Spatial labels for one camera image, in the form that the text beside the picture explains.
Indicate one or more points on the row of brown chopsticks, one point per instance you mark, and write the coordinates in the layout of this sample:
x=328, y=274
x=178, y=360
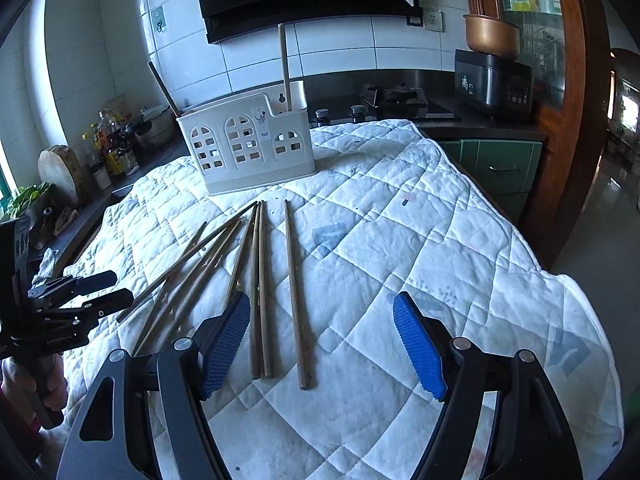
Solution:
x=263, y=310

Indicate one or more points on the brown lumpy object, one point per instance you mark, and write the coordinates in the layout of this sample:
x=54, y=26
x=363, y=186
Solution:
x=60, y=220

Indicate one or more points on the copper inner pot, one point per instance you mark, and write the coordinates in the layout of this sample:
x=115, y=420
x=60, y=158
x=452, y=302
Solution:
x=492, y=37

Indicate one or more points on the green base cabinet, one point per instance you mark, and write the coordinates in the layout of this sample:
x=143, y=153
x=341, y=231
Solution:
x=500, y=160

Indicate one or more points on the white wall socket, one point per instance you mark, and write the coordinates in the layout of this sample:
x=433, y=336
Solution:
x=433, y=20

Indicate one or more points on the white plastic utensil holder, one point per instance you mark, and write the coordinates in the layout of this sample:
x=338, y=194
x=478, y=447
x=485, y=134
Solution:
x=240, y=172

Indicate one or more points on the black rice cooker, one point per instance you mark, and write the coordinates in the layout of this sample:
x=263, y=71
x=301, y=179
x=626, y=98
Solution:
x=490, y=85

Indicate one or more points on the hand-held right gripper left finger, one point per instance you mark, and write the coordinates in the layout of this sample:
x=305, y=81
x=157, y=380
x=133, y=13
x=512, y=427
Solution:
x=225, y=347

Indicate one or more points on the green white wall hook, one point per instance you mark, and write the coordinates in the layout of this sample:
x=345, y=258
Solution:
x=158, y=17

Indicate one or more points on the black gas stove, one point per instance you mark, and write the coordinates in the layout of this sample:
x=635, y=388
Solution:
x=395, y=99

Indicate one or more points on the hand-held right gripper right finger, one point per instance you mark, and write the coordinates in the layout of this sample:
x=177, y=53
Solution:
x=420, y=347

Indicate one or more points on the round wooden chopping board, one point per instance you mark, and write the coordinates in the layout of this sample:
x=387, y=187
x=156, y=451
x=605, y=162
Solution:
x=60, y=175

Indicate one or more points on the white quilted blanket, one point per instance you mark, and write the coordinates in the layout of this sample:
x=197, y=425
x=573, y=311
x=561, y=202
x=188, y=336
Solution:
x=400, y=240

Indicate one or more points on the metal cooking pot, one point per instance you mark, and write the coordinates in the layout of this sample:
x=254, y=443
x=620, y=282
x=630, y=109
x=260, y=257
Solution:
x=150, y=130

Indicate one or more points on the wooden glass-door cabinet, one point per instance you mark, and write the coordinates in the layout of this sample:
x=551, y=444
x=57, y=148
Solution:
x=575, y=85

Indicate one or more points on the cluster of condiment bottles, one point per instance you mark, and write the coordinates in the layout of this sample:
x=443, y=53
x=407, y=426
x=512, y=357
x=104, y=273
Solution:
x=117, y=160

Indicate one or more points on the round stove knob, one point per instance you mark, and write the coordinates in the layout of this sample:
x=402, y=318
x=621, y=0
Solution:
x=321, y=116
x=356, y=112

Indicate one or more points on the person's left hand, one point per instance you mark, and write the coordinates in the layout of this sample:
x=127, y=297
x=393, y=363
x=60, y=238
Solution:
x=55, y=395

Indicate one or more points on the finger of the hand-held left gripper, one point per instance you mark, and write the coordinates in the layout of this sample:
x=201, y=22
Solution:
x=112, y=302
x=92, y=281

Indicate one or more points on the wooden chopstick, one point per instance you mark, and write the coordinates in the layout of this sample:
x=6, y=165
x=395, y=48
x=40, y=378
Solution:
x=284, y=65
x=162, y=87

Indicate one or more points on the green leafy vegetables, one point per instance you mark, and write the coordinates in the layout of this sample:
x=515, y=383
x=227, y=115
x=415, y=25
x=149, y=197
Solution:
x=25, y=200

